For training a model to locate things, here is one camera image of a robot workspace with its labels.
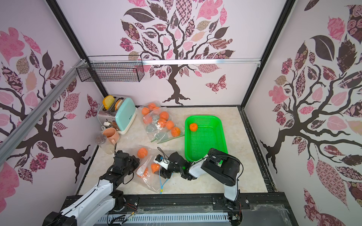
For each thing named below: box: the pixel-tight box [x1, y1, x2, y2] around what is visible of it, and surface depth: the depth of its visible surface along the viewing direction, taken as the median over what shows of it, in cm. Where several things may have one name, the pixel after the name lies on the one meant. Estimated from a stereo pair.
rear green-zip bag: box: [136, 100, 162, 124], surface depth 116 cm
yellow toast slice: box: [102, 95, 116, 111], surface depth 99 cm
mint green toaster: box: [97, 94, 138, 135], surface depth 99 cm
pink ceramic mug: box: [102, 127, 120, 145], surface depth 95 cm
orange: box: [189, 122, 198, 132], surface depth 103 cm
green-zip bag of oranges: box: [142, 106, 185, 144], surface depth 103 cm
